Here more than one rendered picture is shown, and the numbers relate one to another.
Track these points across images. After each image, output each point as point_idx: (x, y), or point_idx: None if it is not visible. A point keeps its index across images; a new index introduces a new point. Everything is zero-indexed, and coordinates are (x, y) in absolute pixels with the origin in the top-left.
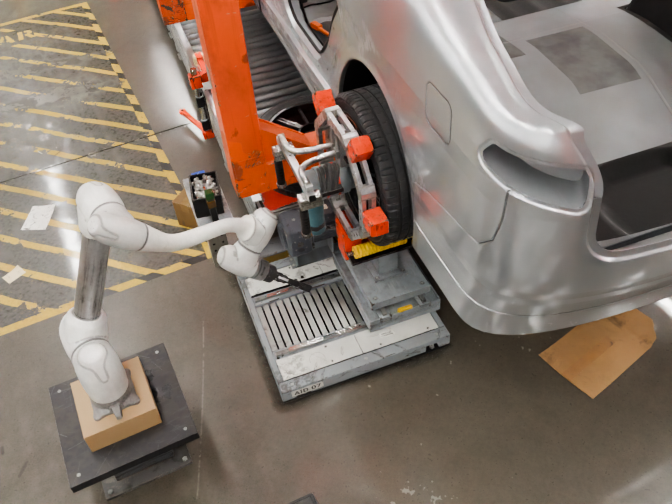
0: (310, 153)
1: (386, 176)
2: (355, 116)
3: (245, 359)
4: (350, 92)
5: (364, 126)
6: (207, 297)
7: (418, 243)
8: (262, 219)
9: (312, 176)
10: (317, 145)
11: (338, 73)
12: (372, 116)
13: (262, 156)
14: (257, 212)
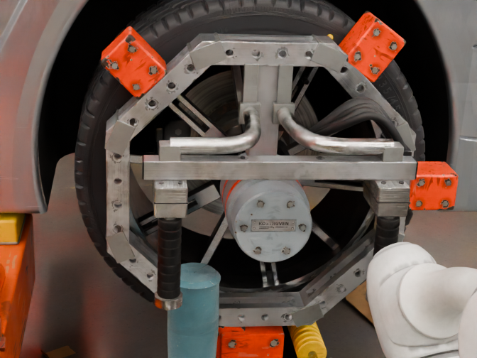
0: (16, 283)
1: (407, 83)
2: (277, 19)
3: None
4: (194, 3)
5: (325, 15)
6: None
7: (476, 179)
8: (431, 257)
9: (285, 185)
10: (252, 116)
11: (59, 25)
12: (309, 0)
13: (1, 319)
14: (409, 253)
